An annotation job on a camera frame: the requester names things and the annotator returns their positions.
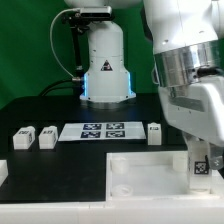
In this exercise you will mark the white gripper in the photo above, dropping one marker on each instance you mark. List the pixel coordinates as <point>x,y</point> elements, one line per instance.
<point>199,113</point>

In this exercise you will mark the white square tabletop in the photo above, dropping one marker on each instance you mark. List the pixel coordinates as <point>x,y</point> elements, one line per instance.
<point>153,175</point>

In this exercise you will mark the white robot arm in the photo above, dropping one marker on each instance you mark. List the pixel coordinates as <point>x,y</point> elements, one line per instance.
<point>185,36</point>

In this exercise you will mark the sheet with fiducial markers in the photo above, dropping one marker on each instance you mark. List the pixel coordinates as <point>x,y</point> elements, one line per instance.
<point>103,131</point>

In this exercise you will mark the white left obstacle block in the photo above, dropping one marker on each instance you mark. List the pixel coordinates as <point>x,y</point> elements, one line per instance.
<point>3,171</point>

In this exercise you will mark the white front obstacle wall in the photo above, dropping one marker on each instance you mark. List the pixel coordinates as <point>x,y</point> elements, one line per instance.
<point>205,211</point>

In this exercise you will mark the grey camera on mount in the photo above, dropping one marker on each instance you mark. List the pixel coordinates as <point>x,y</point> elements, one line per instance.
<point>96,12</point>

